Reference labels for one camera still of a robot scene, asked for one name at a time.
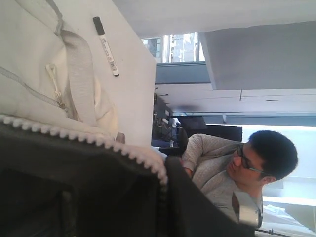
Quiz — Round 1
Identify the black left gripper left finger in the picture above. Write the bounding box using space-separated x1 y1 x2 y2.
0 170 159 237

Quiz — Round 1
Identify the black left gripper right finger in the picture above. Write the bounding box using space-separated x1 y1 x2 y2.
165 157 255 237

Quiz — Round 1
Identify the white duffel bag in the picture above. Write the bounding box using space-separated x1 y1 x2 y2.
0 0 171 237

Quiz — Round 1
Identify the black white marker pen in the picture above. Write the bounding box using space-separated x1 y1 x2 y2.
92 16 119 77

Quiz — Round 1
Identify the man in grey sweater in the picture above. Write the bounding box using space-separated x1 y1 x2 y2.
182 130 298 221

